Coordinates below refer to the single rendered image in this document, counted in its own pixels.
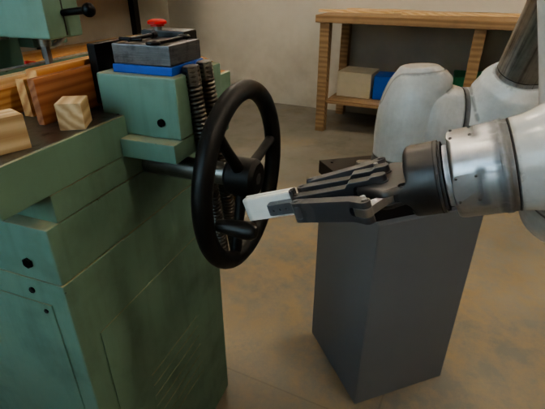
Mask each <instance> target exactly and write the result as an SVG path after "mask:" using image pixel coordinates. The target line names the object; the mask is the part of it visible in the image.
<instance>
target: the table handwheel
mask: <svg viewBox="0 0 545 409"><path fill-rule="evenodd" d="M247 99H251V100H253V102H254V103H255V104H256V105H257V107H258V109H259V111H260V115H261V118H262V121H263V125H264V140H263V142H262V143H261V145H260V146H259V147H258V149H257V150H256V151H255V153H254V154H253V155H252V156H251V157H240V156H237V155H236V154H235V152H234V151H233V149H232V148H231V147H230V144H229V143H228V141H227V139H226V138H225V132H226V129H227V127H228V125H229V123H230V120H231V119H232V117H233V115H234V113H235V111H236V110H237V108H238V107H239V106H240V105H241V104H242V103H243V102H244V101H245V100H247ZM219 152H221V154H222V155H223V156H224V158H225V159H226V162H224V161H218V160H217V159H218V155H219ZM264 155H265V163H264V167H263V165H262V163H261V162H260V161H261V160H262V158H263V157H264ZM280 159H281V133H280V125H279V119H278V115H277V109H276V106H275V104H274V101H273V99H272V96H271V95H270V93H269V91H268V90H267V89H266V88H265V87H264V86H263V85H262V84H261V83H259V82H257V81H255V80H240V81H237V82H235V83H234V84H231V85H230V86H229V87H228V88H227V89H226V90H225V91H224V92H223V93H222V94H221V95H220V96H219V98H218V99H217V101H216V103H215V104H214V106H213V108H212V109H211V111H210V113H209V115H208V117H207V120H206V122H205V124H204V128H203V130H202V132H201V136H200V140H199V143H198V147H197V150H196V154H195V157H187V158H185V159H184V160H182V161H181V162H179V163H178V164H176V165H174V164H169V163H164V162H158V161H148V160H143V159H142V167H143V169H144V171H145V172H148V173H154V174H163V175H168V176H173V177H178V178H183V179H191V217H192V224H193V229H194V232H195V238H196V241H197V243H198V246H199V248H200V251H201V252H202V254H203V255H204V257H205V258H206V260H207V261H208V262H209V263H210V264H211V265H214V266H215V267H217V268H219V269H232V268H234V267H237V266H238V265H240V264H242V263H243V262H244V261H245V260H246V259H247V258H248V257H249V255H250V254H252V252H253V251H254V250H255V248H256V246H257V244H258V242H259V241H260V239H261V237H262V235H263V233H264V230H265V227H266V225H267V223H268V218H267V219H262V220H256V221H251V222H254V223H255V224H256V225H257V226H258V227H259V234H258V236H257V238H256V239H253V240H252V241H249V240H244V239H238V238H235V237H233V236H232V242H231V249H230V250H229V251H226V250H225V249H224V248H223V247H222V246H221V245H220V243H219V240H218V238H217V233H216V229H215V224H214V216H213V187H214V183H216V184H221V185H223V187H224V188H225V190H226V192H227V193H229V194H234V195H236V199H235V210H234V220H242V221H244V217H245V211H246V209H245V206H244V204H243V202H242V201H243V199H244V198H246V196H249V195H255V194H258V193H259V192H260V193H264V192H272V191H276V190H277V182H278V176H279V169H280Z"/></svg>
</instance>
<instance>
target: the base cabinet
mask: <svg viewBox="0 0 545 409"><path fill-rule="evenodd" d="M227 386H228V377H227V366H226V354H225V333H224V321H223V310H222V299H221V277H220V269H219V268H217V267H215V266H214V265H211V264H210V263H209V262H208V261H207V260H206V258H205V257H204V255H203V254H202V252H201V251H200V248H199V246H198V243H197V241H196V238H195V232H194V229H193V224H192V217H191V184H190V185H189V186H188V187H186V188H185V189H184V190H183V191H181V192H180V193H179V194H177V195H176V196H175V197H174V198H173V199H172V200H170V201H169V202H168V203H166V204H165V205H164V206H162V207H161V208H160V209H158V210H157V211H156V212H155V213H154V214H153V215H152V216H150V217H149V218H148V219H146V220H145V221H144V222H142V223H141V224H140V225H138V226H137V227H136V228H135V229H134V230H133V231H131V232H130V233H129V234H128V235H126V236H125V237H124V238H122V239H121V240H120V241H118V242H117V243H116V244H115V245H114V246H113V247H111V248H110V249H109V250H107V251H106V252H105V253H103V254H102V255H101V256H99V257H98V258H97V259H96V260H94V261H93V262H92V263H91V264H90V265H89V266H87V267H86V268H85V269H83V270H82V271H81V272H79V273H78V274H77V275H75V276H74V277H73V278H72V279H71V280H70V281H69V282H67V283H66V284H65V285H62V286H59V285H56V284H53V283H50V282H45V281H42V280H39V279H36V278H31V277H28V276H25V275H22V274H19V273H14V272H11V271H8V270H5V269H0V409H215V408H216V406H217V404H218V403H219V401H220V399H221V397H222V395H223V393H224V392H225V390H226V388H227Z"/></svg>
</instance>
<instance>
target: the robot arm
mask: <svg viewBox="0 0 545 409"><path fill-rule="evenodd" d="M306 181H307V183H305V184H301V185H299V186H297V187H291V188H286V189H281V190H276V191H272V192H264V193H259V194H255V195H249V196H246V198H244V199H243V201H242V202H243V204H244V206H245V209H246V211H247V215H248V217H249V219H250V221H256V220H262V219H267V218H273V217H283V216H289V215H294V216H295V218H296V220H297V222H298V223H308V222H357V223H360V224H364V225H371V224H373V223H375V221H376V219H375V213H377V212H378V211H380V210H386V209H394V208H396V207H399V206H402V205H409V206H410V207H411V208H412V211H413V213H414V214H415V215H417V216H426V215H432V214H439V213H448V212H449V210H452V206H457V211H458V213H459V215H460V216H461V217H475V216H482V215H489V214H496V213H515V212H516V211H518V212H519V215H520V218H521V221H522V223H523V225H524V226H525V227H526V229H527V230H528V231H529V232H530V233H531V234H532V235H533V236H534V237H536V238H537V239H539V240H541V241H543V242H544V243H545V0H527V1H526V4H525V5H524V8H523V10H522V12H521V14H520V17H519V19H518V21H517V23H516V26H515V28H514V30H513V32H512V35H511V37H510V38H509V42H508V44H507V45H506V47H505V49H504V52H503V54H502V56H501V58H500V61H499V62H496V63H494V64H492V65H490V66H489V67H487V68H486V69H484V70H483V72H482V73H481V75H480V76H479V77H478V78H477V79H476V80H475V81H474V82H473V83H472V85H471V86H470V87H459V86H456V85H454V84H453V77H452V75H451V74H450V73H449V72H448V70H447V69H445V68H443V67H442V66H441V65H438V64H435V63H410V64H406V65H402V66H400V67H399V68H398V69H397V71H396V72H395V73H394V74H393V76H392V77H391V78H390V80H389V82H388V83H387V85H386V87H385V89H384V92H383V94H382V97H381V98H380V103H379V107H378V110H377V115H376V120H375V130H374V143H373V152H372V155H371V159H367V160H357V161H356V165H355V166H351V167H348V168H345V169H341V170H336V171H333V172H330V173H327V174H322V175H318V176H315V177H310V178H309V179H307V180H306Z"/></svg>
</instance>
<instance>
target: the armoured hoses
mask: <svg viewBox="0 0 545 409"><path fill-rule="evenodd" d="M182 73H183V74H184V75H185V76H186V78H187V87H188V92H189V95H188V96H189V97H190V98H189V101H190V105H191V113H192V116H191V117H192V118H193V119H192V122H193V126H194V128H193V129H194V130H195V131H194V133H195V138H196V139H195V141H196V145H197V147H198V143H199V140H200V136H201V132H202V130H203V128H204V124H205V122H206V120H207V117H208V115H209V113H210V111H211V109H212V108H213V106H214V104H215V103H216V101H217V99H218V98H217V90H216V85H215V81H214V79H215V78H214V73H213V68H212V60H211V59H203V60H199V61H197V62H196V64H187V65H184V66H183V67H182ZM201 82H202V83H201ZM201 85H202V86H201ZM202 90H203V91H202ZM204 103H205V104H204ZM204 107H205V108H204ZM205 111H206V112H205ZM206 115H207V116H206ZM217 160H218V161H224V162H226V159H225V158H224V156H223V155H222V154H221V152H219V155H218V159H217ZM219 194H220V195H219ZM222 210H223V212H222ZM234 210H235V203H234V194H229V193H227V192H226V190H225V188H224V187H223V185H221V184H216V183H214V187H213V216H214V224H215V223H216V221H217V219H232V220H234ZM223 215H224V216H223ZM216 233H217V238H218V240H219V243H220V245H221V246H222V247H223V248H224V249H225V250H226V251H229V246H230V248H231V242H232V236H230V235H227V236H226V234H223V233H221V232H219V231H216ZM227 238H228V241H229V246H228V242H227Z"/></svg>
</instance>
